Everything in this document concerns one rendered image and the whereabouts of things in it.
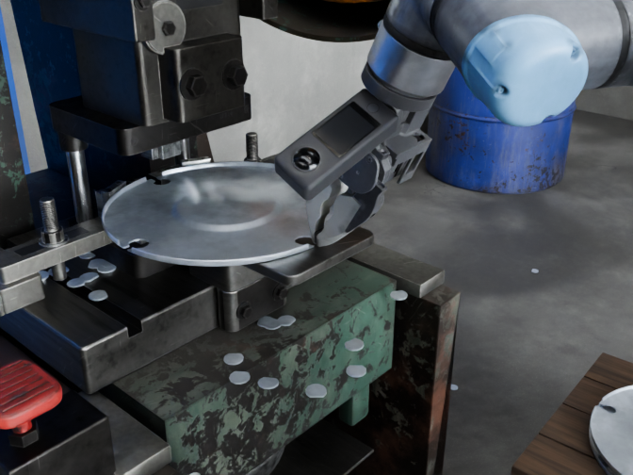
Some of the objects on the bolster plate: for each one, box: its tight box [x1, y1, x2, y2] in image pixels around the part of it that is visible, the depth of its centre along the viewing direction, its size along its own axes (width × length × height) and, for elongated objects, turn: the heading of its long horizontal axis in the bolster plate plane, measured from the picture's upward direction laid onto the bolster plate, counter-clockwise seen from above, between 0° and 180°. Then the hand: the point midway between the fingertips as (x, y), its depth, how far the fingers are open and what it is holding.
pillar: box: [66, 150, 94, 223], centre depth 94 cm, size 2×2×14 cm
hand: (316, 237), depth 79 cm, fingers closed
